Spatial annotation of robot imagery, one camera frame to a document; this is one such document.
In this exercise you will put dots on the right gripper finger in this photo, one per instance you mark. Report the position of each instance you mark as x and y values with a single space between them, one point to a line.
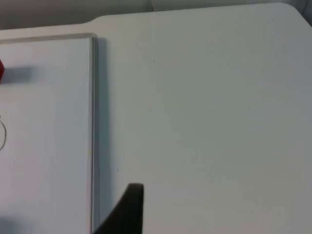
129 214

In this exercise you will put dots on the red cube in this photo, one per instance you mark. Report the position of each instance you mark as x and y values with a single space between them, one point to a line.
1 69

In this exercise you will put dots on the grey-framed whiteboard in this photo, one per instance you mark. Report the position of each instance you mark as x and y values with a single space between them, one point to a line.
48 117

